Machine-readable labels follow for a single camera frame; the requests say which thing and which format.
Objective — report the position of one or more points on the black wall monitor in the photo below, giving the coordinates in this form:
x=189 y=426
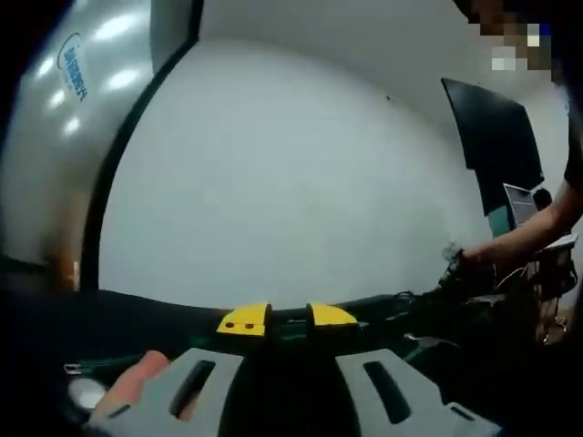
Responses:
x=492 y=132

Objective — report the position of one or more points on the black toolbox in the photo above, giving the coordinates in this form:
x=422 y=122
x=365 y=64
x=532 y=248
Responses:
x=387 y=328

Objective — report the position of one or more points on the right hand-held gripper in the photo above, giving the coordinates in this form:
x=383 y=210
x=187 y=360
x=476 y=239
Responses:
x=471 y=287

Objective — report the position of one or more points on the person's left hand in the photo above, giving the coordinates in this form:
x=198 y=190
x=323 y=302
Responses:
x=132 y=380

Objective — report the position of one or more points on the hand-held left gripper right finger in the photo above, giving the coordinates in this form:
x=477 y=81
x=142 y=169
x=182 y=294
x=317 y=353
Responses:
x=410 y=400

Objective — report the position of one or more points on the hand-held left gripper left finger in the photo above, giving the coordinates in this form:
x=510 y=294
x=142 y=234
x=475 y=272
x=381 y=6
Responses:
x=200 y=391

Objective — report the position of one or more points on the white flat device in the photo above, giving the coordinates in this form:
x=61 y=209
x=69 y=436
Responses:
x=562 y=242

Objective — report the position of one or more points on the round silver object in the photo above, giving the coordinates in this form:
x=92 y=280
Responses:
x=86 y=393

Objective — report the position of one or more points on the open laptop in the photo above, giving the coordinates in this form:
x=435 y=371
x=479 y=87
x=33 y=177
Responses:
x=521 y=205

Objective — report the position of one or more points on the frosted glass partition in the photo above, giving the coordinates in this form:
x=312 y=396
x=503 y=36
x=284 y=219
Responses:
x=68 y=114

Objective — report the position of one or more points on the green board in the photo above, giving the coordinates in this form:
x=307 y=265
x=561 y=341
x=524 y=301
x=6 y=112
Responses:
x=501 y=223

